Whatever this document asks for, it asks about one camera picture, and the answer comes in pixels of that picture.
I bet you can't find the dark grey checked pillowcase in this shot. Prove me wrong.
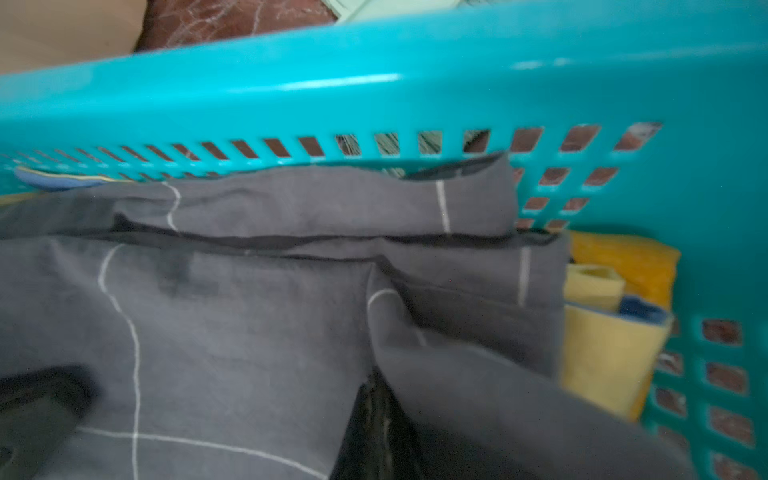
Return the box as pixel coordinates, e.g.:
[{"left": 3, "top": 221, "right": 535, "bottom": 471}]
[{"left": 1, "top": 154, "right": 695, "bottom": 479}]

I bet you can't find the teal plastic basket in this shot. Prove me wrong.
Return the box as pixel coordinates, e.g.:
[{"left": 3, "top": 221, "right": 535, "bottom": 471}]
[{"left": 1, "top": 1, "right": 767, "bottom": 479}]

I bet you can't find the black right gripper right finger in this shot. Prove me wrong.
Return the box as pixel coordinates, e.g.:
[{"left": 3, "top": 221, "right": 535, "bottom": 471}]
[{"left": 329, "top": 369, "right": 425, "bottom": 480}]

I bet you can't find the yellow black cartoon pillowcase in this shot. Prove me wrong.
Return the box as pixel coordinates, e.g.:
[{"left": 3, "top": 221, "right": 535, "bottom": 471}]
[{"left": 570, "top": 231, "right": 681, "bottom": 310}]

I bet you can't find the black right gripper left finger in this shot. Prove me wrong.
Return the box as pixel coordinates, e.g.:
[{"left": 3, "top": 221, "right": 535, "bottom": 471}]
[{"left": 1, "top": 365, "right": 96, "bottom": 479}]

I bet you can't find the olive yellow pillowcase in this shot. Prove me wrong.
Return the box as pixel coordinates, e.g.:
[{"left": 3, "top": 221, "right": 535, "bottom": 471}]
[{"left": 560, "top": 263, "right": 673, "bottom": 421}]

